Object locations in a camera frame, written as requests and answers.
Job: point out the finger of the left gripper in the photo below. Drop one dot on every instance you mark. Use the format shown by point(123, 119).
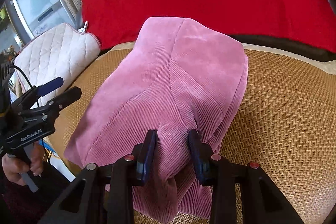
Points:
point(36, 95)
point(63, 100)

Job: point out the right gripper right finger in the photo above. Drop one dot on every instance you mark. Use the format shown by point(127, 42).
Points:
point(261, 200)

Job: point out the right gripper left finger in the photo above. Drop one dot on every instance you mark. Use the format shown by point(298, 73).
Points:
point(104, 194)

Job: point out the pink corduroy jacket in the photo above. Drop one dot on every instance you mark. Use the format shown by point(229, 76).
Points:
point(180, 76)

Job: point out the person's left hand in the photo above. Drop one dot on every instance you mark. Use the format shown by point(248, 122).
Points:
point(14, 167)

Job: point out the white quilted pillow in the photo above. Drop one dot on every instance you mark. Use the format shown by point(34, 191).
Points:
point(62, 52)

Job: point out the woven bamboo bed mat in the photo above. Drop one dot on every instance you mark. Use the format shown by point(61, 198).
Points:
point(286, 123)

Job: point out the window with metal frame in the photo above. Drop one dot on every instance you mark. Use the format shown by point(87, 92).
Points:
point(23, 20)

